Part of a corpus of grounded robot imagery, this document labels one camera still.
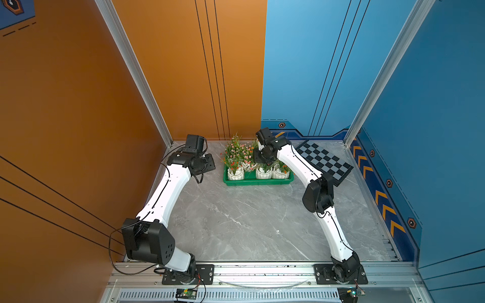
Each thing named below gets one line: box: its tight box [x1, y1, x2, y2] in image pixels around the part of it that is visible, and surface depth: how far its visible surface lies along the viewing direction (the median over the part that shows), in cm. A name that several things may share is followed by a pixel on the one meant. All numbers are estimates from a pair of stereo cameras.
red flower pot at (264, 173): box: [255, 165, 273, 180], surface depth 98 cm
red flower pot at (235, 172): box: [224, 159, 245, 181], surface depth 98 cm
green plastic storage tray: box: [222, 165, 295, 187], surface depth 100 cm
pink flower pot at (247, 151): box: [239, 142, 258, 172], surface depth 91 cm
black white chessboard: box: [294, 140, 354, 188], surface depth 108 cm
